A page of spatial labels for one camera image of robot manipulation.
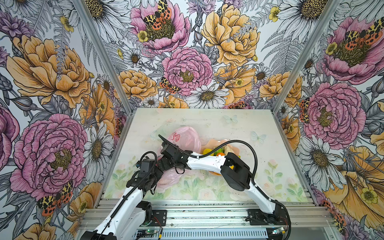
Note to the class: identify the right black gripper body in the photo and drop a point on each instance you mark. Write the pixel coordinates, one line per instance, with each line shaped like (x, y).
(166, 163)

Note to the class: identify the green circuit board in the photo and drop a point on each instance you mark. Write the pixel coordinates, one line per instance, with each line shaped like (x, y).
(148, 234)

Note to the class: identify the pink flower-shaped bowl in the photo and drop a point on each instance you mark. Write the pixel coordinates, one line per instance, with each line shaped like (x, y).
(213, 144)

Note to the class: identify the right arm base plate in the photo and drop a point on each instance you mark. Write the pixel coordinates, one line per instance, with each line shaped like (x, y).
(258, 218)

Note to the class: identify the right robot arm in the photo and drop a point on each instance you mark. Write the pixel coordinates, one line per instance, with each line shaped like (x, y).
(236, 173)

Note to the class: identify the right aluminium corner post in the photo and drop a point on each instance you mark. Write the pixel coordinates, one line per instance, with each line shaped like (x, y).
(322, 24)

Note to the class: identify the aluminium corner post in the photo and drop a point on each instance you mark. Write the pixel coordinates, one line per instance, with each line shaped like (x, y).
(322, 24)
(96, 39)

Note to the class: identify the aluminium rail frame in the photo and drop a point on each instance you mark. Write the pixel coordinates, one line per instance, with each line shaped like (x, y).
(309, 222)

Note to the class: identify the pink plastic bag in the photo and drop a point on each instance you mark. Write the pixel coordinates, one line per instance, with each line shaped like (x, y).
(185, 138)

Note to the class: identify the yellow fake lemon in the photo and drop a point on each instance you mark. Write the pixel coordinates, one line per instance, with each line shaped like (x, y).
(208, 152)

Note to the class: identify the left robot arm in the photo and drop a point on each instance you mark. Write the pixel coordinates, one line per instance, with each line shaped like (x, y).
(131, 211)

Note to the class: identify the left aluminium corner post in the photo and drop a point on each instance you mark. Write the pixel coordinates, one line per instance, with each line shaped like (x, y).
(96, 39)

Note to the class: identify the bright green fake fruit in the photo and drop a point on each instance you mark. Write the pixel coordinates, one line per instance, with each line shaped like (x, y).
(220, 150)

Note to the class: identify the beige fake garlic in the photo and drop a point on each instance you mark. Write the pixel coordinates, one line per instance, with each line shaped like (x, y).
(228, 149)

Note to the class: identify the white vented cable duct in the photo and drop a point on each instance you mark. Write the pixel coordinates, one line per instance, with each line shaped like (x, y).
(215, 234)

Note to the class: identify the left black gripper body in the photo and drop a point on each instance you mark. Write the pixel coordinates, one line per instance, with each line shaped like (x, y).
(155, 176)

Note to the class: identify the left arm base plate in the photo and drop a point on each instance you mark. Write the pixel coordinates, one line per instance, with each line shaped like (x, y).
(159, 218)

